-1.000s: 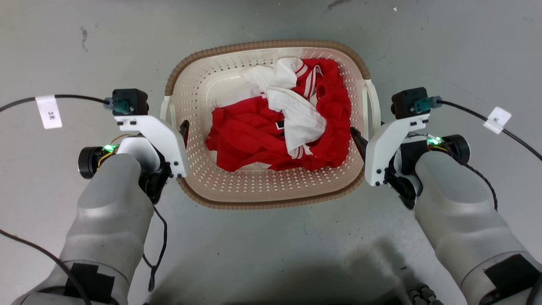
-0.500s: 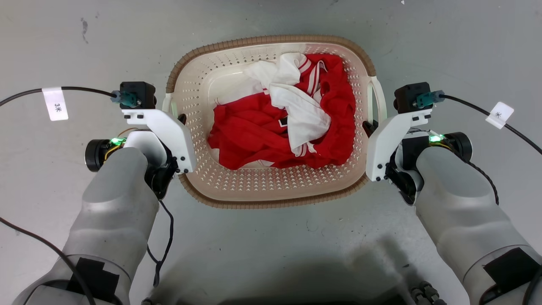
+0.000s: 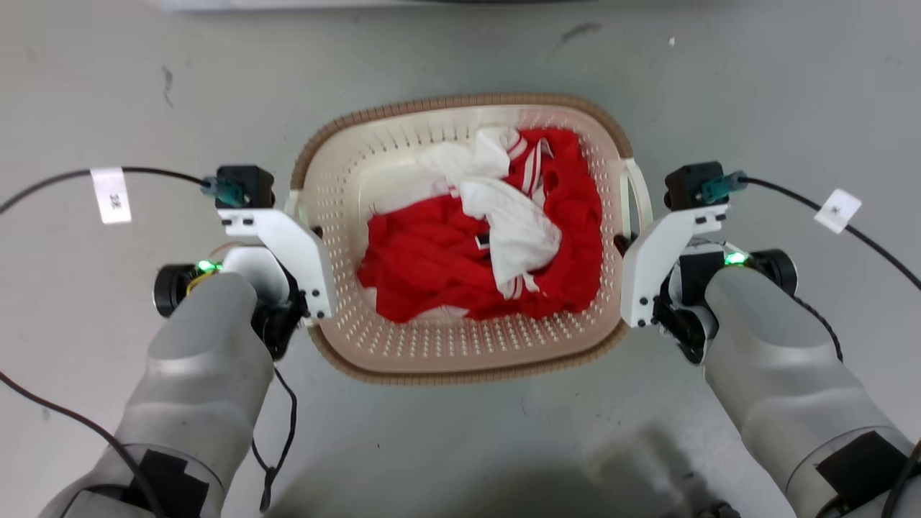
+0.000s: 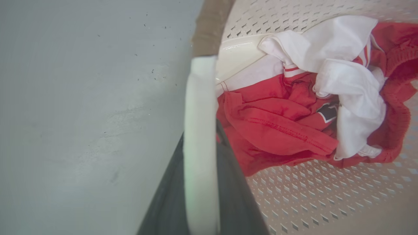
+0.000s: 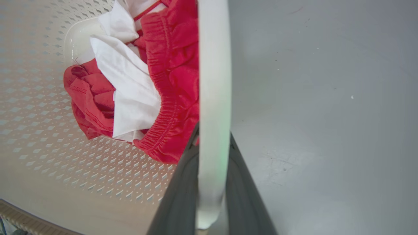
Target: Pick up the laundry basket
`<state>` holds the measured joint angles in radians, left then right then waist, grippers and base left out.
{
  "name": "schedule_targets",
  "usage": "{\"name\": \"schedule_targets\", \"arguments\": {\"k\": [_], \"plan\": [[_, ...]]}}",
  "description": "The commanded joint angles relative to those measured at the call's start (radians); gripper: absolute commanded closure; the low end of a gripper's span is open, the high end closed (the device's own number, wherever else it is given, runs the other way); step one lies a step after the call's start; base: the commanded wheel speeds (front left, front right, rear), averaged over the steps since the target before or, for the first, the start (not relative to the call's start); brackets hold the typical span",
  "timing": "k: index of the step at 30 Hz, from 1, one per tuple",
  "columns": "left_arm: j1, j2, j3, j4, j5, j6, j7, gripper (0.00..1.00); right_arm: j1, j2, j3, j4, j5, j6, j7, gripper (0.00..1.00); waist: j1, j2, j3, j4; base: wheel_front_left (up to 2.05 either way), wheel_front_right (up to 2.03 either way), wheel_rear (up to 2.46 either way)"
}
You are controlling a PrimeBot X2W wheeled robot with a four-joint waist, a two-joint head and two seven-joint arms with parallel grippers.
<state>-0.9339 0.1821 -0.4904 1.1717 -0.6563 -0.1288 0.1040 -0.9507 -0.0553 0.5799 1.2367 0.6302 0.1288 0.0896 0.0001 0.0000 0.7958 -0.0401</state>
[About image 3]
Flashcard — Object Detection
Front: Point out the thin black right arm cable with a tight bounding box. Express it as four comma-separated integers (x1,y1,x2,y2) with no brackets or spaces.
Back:
791,294,844,363

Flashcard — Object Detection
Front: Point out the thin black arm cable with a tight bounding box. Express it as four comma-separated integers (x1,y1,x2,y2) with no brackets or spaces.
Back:
791,294,844,363
0,370,168,518

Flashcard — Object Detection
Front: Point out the white left camera mount bracket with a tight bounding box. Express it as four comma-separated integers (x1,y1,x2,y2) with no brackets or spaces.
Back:
217,207,336,322

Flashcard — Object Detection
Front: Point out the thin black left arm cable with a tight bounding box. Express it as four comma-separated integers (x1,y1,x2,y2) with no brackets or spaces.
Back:
0,370,168,518

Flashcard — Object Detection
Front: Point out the black right camera cable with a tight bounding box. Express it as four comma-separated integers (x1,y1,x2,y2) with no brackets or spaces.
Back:
701,171,921,291

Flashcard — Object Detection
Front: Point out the black hanging left gripper cable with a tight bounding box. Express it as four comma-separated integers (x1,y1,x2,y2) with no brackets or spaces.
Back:
250,365,299,513

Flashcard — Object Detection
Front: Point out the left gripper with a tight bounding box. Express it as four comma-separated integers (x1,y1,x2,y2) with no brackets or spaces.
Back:
222,225,325,362

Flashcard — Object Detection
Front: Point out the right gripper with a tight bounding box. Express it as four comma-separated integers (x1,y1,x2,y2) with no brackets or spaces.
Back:
613,233,729,365

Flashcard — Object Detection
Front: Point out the white printed cable label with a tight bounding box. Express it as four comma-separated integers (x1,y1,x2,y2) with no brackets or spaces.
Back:
91,167,132,225

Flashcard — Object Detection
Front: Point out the white square cable label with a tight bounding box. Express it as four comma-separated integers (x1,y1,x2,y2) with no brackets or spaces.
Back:
815,188,863,235

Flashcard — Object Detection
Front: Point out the white right camera mount bracket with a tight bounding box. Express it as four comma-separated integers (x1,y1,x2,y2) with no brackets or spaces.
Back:
620,204,730,329

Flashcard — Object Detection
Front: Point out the red garment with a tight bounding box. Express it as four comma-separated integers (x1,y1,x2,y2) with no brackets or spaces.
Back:
357,128,604,324

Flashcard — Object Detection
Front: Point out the white garment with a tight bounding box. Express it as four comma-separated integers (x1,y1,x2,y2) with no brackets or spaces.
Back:
419,127,563,299

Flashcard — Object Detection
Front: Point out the beige perforated plastic laundry basket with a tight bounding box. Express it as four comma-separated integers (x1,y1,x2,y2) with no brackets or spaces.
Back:
288,92,655,386

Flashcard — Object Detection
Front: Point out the black left camera cable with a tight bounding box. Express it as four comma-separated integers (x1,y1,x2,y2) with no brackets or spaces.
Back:
0,167,247,215

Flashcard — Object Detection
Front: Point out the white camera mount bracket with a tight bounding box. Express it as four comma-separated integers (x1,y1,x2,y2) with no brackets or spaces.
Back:
620,204,730,329
217,207,336,322

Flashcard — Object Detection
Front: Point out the black camera cable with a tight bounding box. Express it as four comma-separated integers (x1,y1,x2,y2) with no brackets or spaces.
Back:
701,171,921,291
0,167,247,215

